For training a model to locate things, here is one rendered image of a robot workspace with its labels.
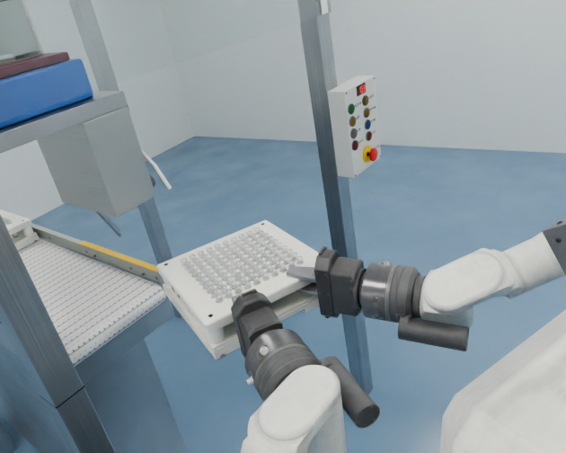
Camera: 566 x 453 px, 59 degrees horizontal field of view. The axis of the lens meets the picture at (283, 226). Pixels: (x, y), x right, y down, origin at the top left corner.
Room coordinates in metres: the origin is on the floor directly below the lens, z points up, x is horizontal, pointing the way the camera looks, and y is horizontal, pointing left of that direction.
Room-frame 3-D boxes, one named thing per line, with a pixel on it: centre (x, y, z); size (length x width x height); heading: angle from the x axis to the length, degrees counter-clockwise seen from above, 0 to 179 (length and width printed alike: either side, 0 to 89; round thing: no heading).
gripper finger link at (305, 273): (0.70, -0.02, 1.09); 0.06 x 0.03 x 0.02; 60
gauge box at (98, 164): (1.05, 0.37, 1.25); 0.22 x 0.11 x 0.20; 47
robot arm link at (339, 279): (0.65, -0.10, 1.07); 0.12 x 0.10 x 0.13; 60
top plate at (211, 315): (0.78, 0.09, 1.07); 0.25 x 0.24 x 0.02; 116
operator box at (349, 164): (1.45, -0.27, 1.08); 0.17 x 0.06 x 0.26; 137
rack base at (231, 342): (0.78, 0.09, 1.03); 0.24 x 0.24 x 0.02; 26
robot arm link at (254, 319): (0.55, 0.05, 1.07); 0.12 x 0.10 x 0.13; 20
